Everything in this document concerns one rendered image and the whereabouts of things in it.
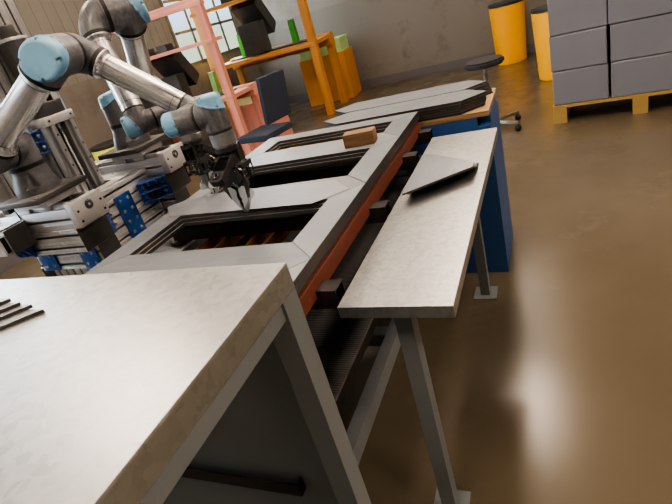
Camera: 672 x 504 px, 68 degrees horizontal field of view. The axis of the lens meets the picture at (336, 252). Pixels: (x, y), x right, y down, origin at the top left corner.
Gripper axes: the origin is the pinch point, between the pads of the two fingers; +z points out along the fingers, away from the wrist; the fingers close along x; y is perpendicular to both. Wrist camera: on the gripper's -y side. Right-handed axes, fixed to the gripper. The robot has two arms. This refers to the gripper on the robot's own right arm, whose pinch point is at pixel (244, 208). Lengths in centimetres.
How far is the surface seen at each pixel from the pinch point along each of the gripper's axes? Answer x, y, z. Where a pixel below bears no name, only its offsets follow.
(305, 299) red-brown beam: -37, -41, 7
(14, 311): -13, -82, -20
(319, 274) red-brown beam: -37.0, -31.4, 6.3
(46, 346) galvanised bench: -27, -88, -19
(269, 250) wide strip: -23.2, -27.7, 0.8
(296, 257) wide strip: -33.0, -32.3, 0.8
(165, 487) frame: -55, -101, -13
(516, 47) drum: -48, 620, 65
